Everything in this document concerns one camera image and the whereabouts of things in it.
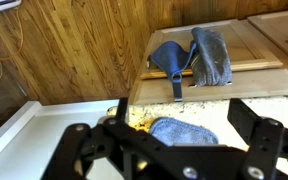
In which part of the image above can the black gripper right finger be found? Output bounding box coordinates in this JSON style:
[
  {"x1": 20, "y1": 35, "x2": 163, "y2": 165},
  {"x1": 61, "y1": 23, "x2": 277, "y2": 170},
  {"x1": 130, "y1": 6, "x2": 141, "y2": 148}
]
[{"x1": 226, "y1": 97, "x2": 288, "y2": 180}]

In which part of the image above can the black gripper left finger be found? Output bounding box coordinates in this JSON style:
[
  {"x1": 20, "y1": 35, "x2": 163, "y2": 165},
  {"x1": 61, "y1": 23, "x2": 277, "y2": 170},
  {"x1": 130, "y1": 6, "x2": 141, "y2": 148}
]
[{"x1": 42, "y1": 97, "x2": 172, "y2": 180}]

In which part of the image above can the blue terry cloth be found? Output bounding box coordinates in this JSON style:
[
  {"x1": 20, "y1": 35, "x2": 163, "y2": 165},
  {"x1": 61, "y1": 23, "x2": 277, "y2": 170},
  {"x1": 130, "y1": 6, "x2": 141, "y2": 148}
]
[{"x1": 148, "y1": 116, "x2": 220, "y2": 148}]

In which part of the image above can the wooden drawer front with hook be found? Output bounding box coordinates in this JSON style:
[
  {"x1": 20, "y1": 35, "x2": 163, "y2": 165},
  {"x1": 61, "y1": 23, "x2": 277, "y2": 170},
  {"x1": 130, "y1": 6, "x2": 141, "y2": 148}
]
[{"x1": 129, "y1": 67, "x2": 288, "y2": 106}]

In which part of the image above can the metal over-drawer hook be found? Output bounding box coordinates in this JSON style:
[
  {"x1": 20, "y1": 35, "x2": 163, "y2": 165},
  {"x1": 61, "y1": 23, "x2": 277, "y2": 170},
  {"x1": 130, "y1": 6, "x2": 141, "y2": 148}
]
[{"x1": 170, "y1": 71, "x2": 184, "y2": 103}]

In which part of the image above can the blue hanging towel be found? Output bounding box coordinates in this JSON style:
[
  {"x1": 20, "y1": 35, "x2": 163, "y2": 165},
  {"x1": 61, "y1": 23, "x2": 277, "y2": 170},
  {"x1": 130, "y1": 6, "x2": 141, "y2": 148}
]
[{"x1": 139, "y1": 18, "x2": 284, "y2": 81}]

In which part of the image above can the grey hanging towel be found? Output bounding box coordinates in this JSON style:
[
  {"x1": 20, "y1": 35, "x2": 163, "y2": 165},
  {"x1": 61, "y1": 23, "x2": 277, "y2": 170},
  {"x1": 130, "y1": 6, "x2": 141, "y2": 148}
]
[{"x1": 189, "y1": 26, "x2": 234, "y2": 88}]

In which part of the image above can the blue oven mitt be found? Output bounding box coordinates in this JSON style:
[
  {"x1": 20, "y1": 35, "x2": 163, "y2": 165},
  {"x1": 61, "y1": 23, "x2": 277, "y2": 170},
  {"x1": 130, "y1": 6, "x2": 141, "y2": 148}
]
[{"x1": 150, "y1": 40, "x2": 198, "y2": 83}]

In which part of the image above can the wooden cabinet door with handle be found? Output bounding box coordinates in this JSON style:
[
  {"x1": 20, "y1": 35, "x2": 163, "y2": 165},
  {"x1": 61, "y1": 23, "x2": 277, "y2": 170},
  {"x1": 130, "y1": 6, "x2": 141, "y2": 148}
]
[{"x1": 247, "y1": 8, "x2": 288, "y2": 66}]

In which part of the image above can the orange cable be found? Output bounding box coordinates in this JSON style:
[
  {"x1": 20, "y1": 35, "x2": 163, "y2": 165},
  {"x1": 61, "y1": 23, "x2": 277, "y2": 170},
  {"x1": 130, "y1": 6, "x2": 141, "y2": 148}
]
[{"x1": 0, "y1": 5, "x2": 25, "y2": 62}]

